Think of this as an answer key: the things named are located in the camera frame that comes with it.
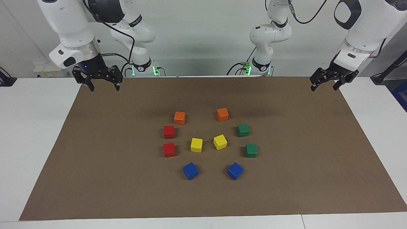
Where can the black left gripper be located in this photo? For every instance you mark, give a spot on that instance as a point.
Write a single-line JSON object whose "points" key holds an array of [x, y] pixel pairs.
{"points": [[334, 73]]}

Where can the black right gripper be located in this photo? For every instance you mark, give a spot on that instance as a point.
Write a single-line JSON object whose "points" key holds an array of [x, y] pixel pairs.
{"points": [[95, 68]]}

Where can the red wooden cube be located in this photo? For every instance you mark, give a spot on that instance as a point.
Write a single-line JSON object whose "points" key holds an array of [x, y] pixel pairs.
{"points": [[169, 132], [169, 150]]}

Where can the green wooden cube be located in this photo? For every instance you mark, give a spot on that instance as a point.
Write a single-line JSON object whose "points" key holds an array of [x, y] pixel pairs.
{"points": [[251, 150], [243, 130]]}

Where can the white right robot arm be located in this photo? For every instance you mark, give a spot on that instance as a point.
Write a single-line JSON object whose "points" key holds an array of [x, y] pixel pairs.
{"points": [[70, 25]]}

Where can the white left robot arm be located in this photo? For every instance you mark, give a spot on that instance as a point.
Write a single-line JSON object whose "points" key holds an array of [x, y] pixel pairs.
{"points": [[365, 28]]}

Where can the green lit base connector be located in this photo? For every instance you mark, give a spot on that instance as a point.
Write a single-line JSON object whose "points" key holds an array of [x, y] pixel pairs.
{"points": [[247, 69], [155, 70]]}

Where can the white power strip box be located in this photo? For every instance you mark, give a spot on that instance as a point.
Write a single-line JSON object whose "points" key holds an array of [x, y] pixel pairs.
{"points": [[51, 68]]}

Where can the black stand pole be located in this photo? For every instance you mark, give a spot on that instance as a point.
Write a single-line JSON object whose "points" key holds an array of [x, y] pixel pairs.
{"points": [[386, 71]]}

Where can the blue crate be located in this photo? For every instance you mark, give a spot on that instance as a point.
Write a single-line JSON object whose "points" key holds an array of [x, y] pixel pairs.
{"points": [[401, 95]]}

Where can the orange wooden cube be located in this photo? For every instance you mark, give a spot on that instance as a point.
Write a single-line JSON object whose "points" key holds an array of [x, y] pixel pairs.
{"points": [[222, 114], [179, 118]]}

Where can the black clamp device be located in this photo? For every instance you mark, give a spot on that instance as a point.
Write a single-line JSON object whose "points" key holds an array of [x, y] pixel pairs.
{"points": [[6, 79]]}

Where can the brown table mat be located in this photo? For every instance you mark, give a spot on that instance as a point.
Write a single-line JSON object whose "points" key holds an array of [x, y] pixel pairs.
{"points": [[127, 190]]}

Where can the yellow wooden cube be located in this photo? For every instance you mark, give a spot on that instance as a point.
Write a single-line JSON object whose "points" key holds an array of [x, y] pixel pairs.
{"points": [[220, 142], [196, 145]]}

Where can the blue wooden cube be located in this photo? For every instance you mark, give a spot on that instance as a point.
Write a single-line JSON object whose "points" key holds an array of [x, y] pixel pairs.
{"points": [[190, 170], [235, 170]]}

